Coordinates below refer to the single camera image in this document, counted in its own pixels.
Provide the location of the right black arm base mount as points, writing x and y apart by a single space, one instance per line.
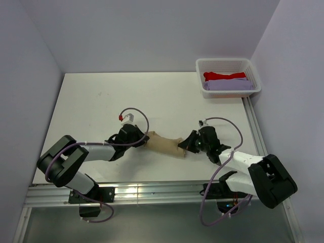
226 199

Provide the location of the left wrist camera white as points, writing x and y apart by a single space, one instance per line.
127 119

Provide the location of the lilac rolled t shirt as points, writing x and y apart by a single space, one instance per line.
236 84

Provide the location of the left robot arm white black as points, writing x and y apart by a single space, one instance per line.
61 163

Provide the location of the white plastic basket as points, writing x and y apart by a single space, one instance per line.
227 66

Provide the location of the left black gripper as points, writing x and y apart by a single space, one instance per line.
139 133

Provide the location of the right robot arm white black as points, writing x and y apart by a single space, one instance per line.
262 176

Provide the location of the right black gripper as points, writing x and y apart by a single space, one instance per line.
188 144

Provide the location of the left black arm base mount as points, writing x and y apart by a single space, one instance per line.
93 203

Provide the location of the aluminium frame rail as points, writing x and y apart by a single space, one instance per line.
155 201

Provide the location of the red rolled t shirt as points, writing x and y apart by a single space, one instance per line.
216 76

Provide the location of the beige t shirt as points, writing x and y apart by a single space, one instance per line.
164 145

